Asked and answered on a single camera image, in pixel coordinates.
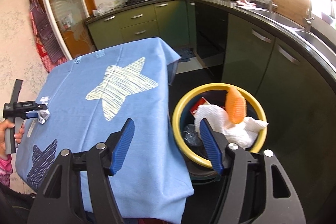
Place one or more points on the steel sink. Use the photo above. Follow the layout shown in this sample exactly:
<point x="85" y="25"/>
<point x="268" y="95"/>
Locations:
<point x="275" y="19"/>

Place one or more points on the striped floor mat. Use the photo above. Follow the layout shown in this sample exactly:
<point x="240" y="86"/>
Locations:
<point x="187" y="54"/>

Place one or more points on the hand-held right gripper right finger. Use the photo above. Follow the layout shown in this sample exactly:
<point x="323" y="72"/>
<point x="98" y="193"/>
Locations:
<point x="211" y="148"/>

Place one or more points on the wooden cutting board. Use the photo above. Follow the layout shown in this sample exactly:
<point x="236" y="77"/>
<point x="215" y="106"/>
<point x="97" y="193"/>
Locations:
<point x="291" y="6"/>

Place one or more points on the black built-in appliance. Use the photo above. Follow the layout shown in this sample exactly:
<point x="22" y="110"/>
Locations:
<point x="210" y="37"/>

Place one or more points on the white paper strip wrapper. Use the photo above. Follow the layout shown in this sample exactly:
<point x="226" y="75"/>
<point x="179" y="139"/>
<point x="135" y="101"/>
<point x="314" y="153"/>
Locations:
<point x="43" y="116"/>

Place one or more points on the blue star tablecloth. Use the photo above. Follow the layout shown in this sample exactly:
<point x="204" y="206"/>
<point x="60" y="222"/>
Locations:
<point x="78" y="82"/>

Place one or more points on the clear plastic bags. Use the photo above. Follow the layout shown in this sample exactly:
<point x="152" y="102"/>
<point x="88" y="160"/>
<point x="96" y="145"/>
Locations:
<point x="106" y="8"/>

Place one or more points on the green drawer cabinet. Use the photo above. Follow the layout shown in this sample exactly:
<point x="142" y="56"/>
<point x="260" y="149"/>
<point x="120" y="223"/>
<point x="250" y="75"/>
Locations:
<point x="136" y="24"/>

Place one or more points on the yellow rim trash bin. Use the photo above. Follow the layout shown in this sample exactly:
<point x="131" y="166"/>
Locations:
<point x="178" y="119"/>

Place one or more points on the person's left hand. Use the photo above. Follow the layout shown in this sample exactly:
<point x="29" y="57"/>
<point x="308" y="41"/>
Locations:
<point x="2" y="140"/>

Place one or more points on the steel faucet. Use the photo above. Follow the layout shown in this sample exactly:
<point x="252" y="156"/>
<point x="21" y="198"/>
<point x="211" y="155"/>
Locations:
<point x="308" y="19"/>

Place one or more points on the person's left forearm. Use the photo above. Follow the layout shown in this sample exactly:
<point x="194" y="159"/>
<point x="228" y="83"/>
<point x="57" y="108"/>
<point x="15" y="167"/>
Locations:
<point x="5" y="171"/>

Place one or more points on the white tissue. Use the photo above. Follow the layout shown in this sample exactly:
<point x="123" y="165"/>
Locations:
<point x="236" y="132"/>

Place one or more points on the clear plastic cup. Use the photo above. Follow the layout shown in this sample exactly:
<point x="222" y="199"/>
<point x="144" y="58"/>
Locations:
<point x="194" y="136"/>

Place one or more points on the red white packet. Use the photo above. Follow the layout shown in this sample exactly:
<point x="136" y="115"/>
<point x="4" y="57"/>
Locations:
<point x="199" y="106"/>

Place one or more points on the black stone countertop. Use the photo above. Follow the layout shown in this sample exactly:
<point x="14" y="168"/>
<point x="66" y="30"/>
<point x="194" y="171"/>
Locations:
<point x="228" y="5"/>

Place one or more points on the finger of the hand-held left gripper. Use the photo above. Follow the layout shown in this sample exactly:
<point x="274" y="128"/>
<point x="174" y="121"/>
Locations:
<point x="40" y="107"/>
<point x="30" y="116"/>

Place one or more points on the pink cloth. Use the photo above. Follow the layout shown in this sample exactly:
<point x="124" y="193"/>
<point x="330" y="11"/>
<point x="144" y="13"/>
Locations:
<point x="245" y="3"/>

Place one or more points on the orange foam net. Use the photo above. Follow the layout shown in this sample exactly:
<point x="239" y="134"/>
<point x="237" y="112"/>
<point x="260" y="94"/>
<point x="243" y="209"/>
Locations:
<point x="236" y="106"/>

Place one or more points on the purple striped apron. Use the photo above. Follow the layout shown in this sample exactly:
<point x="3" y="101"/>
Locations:
<point x="42" y="29"/>

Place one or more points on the sliding glass door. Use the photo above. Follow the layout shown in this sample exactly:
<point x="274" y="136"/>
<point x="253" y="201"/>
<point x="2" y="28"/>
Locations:
<point x="63" y="3"/>

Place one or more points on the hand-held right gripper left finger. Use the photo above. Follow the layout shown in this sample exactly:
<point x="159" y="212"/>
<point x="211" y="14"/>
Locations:
<point x="122" y="148"/>

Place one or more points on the green door cabinet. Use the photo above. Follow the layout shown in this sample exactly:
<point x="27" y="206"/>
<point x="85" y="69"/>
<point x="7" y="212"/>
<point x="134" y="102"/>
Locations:
<point x="288" y="95"/>

